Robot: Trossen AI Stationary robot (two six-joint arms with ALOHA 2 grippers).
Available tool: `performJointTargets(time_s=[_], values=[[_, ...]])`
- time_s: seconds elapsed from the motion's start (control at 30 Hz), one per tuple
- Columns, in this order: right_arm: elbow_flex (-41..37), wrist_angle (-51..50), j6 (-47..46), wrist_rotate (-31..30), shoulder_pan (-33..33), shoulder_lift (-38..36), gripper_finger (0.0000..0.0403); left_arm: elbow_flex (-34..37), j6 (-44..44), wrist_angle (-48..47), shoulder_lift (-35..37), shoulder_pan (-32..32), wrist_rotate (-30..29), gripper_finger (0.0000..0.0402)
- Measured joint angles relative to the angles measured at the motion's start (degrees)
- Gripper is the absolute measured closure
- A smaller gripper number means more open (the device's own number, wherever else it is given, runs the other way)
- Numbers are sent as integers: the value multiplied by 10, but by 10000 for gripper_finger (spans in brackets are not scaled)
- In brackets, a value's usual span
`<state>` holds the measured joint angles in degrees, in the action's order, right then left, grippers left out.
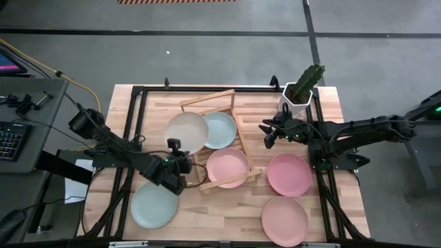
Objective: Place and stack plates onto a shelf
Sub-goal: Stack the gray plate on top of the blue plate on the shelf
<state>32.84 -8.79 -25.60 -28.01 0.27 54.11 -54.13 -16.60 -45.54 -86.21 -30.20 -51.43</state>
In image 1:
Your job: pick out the white hexagonal plant pot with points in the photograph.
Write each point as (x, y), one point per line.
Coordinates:
(287, 103)

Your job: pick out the silver metal bracket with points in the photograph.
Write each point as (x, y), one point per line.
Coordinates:
(320, 245)
(127, 244)

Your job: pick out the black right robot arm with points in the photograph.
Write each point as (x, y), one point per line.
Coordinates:
(361, 129)

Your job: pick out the black aluminium rig frame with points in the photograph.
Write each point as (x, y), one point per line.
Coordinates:
(155, 89)

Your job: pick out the light pink plate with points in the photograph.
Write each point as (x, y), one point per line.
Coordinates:
(225, 165)
(285, 221)

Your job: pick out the grey side desk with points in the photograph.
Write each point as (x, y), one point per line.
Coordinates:
(41, 137)

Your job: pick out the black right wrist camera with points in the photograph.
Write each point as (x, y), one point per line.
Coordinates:
(279, 118)

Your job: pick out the green cactus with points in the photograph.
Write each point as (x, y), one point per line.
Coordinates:
(308, 81)

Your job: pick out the backlit black keyboard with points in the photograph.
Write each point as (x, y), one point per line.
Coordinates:
(10, 141)

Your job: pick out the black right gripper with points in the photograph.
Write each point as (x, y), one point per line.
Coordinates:
(293, 131)

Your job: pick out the black flat bar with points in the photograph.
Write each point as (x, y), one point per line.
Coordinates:
(65, 167)

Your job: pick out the deep pink plate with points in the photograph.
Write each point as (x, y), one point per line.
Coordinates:
(289, 175)

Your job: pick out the light blue plate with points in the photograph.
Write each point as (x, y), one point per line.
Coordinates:
(222, 131)

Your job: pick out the white paper sheet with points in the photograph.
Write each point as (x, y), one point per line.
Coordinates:
(74, 189)

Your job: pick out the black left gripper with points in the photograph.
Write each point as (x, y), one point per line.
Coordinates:
(181, 163)

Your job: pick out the monitor with pink screen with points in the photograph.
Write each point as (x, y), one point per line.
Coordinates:
(8, 63)

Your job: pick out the pale green plate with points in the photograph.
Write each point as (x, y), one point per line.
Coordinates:
(153, 206)

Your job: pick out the wooden slatted shelf rack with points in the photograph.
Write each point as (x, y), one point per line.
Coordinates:
(231, 180)

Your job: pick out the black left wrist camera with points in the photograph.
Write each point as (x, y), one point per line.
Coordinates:
(174, 144)

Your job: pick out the black computer mouse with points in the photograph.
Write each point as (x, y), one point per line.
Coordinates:
(10, 222)

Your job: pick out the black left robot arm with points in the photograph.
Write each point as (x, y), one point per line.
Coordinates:
(131, 155)

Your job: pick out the black desk clamp tool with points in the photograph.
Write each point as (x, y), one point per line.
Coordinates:
(24, 103)

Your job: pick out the beige plate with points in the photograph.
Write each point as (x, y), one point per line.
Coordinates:
(187, 132)

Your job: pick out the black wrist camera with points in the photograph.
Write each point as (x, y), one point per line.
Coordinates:
(174, 144)
(279, 118)

